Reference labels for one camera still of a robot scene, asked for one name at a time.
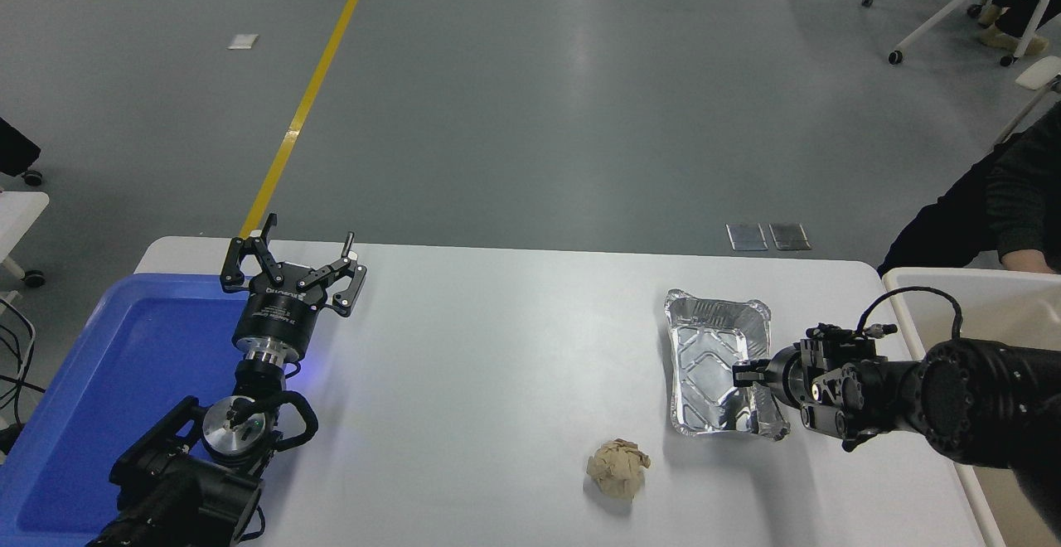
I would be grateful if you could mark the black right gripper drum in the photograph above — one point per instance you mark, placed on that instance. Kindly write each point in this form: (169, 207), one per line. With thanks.
(841, 389)

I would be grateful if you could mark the person's forearm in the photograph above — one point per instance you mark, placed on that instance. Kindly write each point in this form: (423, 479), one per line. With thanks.
(1028, 199)

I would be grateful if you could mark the person's hand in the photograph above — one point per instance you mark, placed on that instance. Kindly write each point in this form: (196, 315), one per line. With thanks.
(1028, 262)

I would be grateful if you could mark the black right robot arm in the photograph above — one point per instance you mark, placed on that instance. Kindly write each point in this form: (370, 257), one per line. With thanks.
(995, 398)

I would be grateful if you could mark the metal floor plate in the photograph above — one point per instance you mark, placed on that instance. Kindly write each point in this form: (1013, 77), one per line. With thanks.
(747, 237)
(790, 236)

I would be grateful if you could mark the person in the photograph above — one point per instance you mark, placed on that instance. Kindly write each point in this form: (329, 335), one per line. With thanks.
(1024, 16)
(945, 232)

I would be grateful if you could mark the blue plastic tray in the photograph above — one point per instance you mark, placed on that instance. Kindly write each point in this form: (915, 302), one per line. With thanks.
(124, 365)

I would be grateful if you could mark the rectangular silver foil tray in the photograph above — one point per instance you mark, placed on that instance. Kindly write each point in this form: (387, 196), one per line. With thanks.
(704, 365)

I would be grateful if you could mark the crumpled tan paper ball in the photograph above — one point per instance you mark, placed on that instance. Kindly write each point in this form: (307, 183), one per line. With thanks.
(617, 468)

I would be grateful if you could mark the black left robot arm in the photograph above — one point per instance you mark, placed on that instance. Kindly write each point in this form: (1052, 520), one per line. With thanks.
(191, 489)

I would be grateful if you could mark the white paper scrap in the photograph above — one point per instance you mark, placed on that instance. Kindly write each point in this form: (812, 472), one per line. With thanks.
(243, 41)

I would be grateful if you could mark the white swivel chair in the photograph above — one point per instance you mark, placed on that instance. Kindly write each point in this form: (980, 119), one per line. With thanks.
(953, 8)

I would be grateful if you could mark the white wheeled side table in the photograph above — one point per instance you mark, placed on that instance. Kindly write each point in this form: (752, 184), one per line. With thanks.
(16, 215)

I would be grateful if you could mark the large pale bin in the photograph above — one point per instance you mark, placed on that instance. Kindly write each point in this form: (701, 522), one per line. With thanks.
(1003, 307)

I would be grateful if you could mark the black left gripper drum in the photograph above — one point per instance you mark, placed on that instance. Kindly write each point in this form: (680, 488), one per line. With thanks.
(278, 319)

